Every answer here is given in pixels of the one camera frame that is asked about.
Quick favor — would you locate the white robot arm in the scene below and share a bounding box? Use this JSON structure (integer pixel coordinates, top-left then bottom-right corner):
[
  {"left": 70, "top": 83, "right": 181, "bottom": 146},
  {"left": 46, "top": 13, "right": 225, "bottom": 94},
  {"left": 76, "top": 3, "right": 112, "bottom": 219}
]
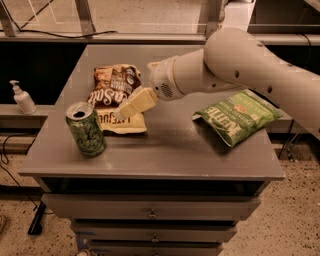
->
[{"left": 114, "top": 28, "right": 320, "bottom": 138}]

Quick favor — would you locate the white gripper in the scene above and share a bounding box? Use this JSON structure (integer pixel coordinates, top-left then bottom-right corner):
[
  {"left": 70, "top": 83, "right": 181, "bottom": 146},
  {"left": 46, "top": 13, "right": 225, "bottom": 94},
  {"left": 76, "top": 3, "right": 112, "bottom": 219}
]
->
[{"left": 113, "top": 56, "right": 184, "bottom": 120}]

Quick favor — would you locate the green soda can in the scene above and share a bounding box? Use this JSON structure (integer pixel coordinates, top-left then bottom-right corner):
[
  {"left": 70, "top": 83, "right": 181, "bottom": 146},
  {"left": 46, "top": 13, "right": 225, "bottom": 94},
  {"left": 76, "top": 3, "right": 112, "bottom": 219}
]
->
[{"left": 66, "top": 102, "right": 106, "bottom": 157}]

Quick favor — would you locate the grey drawer cabinet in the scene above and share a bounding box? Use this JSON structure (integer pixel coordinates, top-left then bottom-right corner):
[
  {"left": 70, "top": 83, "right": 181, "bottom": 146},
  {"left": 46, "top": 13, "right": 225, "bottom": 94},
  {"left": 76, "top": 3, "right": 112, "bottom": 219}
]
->
[{"left": 21, "top": 45, "right": 284, "bottom": 256}]

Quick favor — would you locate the brown chip bag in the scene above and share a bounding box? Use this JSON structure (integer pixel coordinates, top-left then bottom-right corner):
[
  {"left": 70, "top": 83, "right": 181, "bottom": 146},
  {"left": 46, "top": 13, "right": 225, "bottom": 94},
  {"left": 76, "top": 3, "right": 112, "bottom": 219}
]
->
[{"left": 87, "top": 64, "right": 147, "bottom": 134}]

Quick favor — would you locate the black cable on ledge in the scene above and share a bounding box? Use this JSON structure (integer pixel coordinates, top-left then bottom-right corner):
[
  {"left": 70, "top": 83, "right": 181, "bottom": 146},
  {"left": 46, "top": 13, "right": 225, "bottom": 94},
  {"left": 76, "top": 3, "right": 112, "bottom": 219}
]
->
[{"left": 0, "top": 0, "right": 118, "bottom": 39}]

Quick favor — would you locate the white pump bottle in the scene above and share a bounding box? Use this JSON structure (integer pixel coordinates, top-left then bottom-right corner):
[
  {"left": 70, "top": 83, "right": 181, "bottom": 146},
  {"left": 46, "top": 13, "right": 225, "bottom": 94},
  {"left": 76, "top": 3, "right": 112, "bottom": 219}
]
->
[{"left": 10, "top": 80, "right": 37, "bottom": 115}]

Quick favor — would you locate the black stand foot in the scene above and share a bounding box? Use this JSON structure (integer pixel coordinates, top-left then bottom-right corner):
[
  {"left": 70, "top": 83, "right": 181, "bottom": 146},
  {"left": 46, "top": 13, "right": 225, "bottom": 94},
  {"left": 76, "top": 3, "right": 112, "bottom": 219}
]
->
[{"left": 27, "top": 202, "right": 46, "bottom": 235}]

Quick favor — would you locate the drawer knob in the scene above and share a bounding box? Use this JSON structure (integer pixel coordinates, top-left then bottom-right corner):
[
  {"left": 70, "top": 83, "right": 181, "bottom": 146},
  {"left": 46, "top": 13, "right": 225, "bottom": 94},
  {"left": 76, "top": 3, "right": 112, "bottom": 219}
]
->
[
  {"left": 147, "top": 209, "right": 158, "bottom": 219},
  {"left": 151, "top": 234, "right": 159, "bottom": 243}
]

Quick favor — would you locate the black floor cable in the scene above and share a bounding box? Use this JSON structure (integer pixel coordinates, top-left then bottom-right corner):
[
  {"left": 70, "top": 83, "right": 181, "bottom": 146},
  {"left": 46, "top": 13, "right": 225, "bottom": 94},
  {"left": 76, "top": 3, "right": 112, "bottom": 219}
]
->
[{"left": 0, "top": 133, "right": 39, "bottom": 211}]

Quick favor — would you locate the green chip bag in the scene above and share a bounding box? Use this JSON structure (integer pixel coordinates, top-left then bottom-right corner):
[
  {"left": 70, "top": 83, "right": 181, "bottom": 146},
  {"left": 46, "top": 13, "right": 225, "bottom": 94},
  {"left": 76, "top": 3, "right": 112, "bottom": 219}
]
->
[{"left": 192, "top": 89, "right": 281, "bottom": 147}]

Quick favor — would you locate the top drawer knob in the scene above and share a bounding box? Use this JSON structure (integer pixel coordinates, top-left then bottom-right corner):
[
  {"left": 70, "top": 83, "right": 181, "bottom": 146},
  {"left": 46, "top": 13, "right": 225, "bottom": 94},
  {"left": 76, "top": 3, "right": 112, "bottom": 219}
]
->
[{"left": 147, "top": 209, "right": 158, "bottom": 219}]

